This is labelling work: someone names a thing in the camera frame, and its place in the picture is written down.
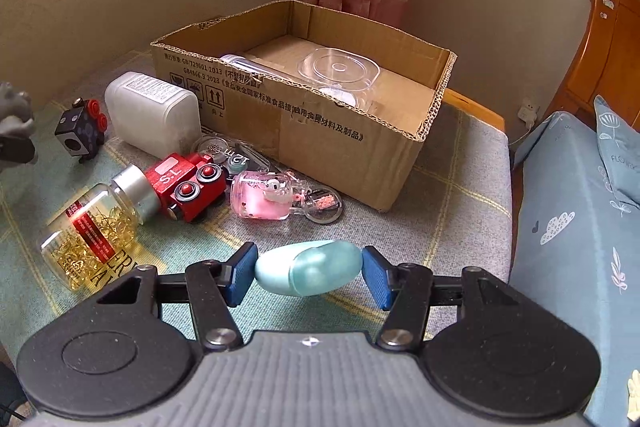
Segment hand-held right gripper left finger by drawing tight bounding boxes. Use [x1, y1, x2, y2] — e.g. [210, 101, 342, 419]
[95, 241, 260, 354]

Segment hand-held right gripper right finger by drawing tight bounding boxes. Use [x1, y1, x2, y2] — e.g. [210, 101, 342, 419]
[361, 245, 523, 352]

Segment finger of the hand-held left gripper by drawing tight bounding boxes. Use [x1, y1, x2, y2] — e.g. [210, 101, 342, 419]
[0, 134, 37, 168]

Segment grey toy figure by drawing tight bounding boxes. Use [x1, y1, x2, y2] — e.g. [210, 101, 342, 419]
[0, 82, 35, 138]

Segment black cube toy red knobs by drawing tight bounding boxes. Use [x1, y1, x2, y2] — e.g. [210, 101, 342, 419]
[54, 98, 108, 164]

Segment teal oval plastic case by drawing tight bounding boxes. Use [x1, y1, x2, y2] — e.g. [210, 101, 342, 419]
[255, 239, 364, 299]

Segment glass bottle of gold capsules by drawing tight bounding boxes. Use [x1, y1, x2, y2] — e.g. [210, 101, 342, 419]
[40, 165, 162, 292]

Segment black snack packet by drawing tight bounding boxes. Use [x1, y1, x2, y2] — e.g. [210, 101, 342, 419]
[192, 136, 273, 180]

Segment red toy train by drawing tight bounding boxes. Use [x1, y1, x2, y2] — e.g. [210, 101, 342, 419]
[145, 152, 228, 224]

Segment white translucent plastic container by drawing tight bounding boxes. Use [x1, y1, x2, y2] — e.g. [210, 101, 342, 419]
[104, 72, 202, 160]

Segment cardboard box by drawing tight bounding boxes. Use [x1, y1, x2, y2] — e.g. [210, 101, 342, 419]
[151, 0, 458, 212]

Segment grey plaid cloth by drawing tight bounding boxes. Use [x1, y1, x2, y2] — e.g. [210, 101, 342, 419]
[0, 49, 513, 358]

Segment blue bedsheet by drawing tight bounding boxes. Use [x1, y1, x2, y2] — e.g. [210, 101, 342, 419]
[510, 111, 640, 427]

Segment clear round plastic container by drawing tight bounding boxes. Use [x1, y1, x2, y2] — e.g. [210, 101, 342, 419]
[297, 47, 381, 112]

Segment blue flower print pillow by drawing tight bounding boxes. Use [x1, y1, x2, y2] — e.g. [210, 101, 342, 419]
[594, 96, 640, 208]

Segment wooden headboard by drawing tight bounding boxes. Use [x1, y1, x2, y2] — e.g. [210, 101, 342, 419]
[555, 0, 640, 132]

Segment pink keychain bottle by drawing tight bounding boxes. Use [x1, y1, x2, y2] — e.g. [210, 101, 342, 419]
[230, 171, 306, 222]

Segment clear round bead keychain charm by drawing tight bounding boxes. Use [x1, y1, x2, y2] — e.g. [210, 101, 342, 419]
[300, 187, 344, 226]

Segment white wall charger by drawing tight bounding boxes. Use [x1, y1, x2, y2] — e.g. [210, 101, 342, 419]
[517, 99, 541, 126]

